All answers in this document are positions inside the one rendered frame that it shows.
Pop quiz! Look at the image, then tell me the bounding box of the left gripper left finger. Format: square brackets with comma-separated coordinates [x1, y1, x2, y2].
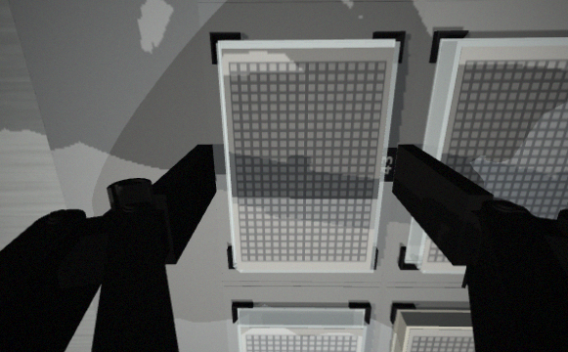
[0, 145, 216, 352]

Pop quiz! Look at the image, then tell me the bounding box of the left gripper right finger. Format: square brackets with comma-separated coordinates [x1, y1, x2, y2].
[392, 145, 568, 352]

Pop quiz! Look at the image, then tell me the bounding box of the grey flat deck plate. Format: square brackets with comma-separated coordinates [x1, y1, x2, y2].
[7, 0, 479, 352]

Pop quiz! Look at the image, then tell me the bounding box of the white multi-well plate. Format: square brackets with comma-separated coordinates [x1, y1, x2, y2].
[390, 307, 475, 352]

